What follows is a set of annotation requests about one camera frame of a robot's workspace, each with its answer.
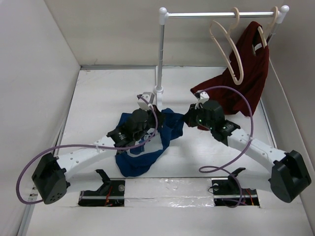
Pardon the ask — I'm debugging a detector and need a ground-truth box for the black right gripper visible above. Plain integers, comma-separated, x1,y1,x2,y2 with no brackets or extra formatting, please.
182,102,214,130

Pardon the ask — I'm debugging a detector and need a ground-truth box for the blue printed t-shirt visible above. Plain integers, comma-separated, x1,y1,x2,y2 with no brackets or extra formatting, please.
115,108,184,177

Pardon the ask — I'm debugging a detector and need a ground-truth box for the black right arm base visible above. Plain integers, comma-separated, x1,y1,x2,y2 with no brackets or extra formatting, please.
208,175,260,208

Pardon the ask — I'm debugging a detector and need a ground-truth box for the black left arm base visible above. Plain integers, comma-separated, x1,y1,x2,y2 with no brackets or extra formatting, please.
78,169,126,207

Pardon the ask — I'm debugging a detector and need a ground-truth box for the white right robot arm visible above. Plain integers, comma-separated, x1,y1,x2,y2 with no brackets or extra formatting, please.
183,100,312,203

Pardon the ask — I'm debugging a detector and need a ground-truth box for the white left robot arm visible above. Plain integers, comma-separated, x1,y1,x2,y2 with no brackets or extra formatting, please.
32,106,165,205

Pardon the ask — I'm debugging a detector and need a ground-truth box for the dark red t-shirt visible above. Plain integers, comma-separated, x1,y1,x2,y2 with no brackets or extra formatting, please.
190,21,269,117

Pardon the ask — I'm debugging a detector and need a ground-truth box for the wooden hanger with shirt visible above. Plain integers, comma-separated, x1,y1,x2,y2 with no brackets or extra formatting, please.
257,6,279,48

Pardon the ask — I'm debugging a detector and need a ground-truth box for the white clothes rack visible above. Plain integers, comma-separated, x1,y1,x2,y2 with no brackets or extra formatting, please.
154,5,290,109

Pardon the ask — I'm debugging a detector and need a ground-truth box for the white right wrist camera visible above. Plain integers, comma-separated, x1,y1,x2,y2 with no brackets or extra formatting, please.
195,90,209,109

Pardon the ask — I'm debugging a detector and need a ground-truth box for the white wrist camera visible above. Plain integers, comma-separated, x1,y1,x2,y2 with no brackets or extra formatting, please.
195,90,209,109
137,92,155,111

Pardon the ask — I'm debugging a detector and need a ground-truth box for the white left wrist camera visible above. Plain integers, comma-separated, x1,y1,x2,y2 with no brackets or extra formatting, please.
137,92,155,111

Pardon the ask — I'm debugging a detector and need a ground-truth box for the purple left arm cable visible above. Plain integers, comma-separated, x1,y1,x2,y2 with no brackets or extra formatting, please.
15,95,158,205

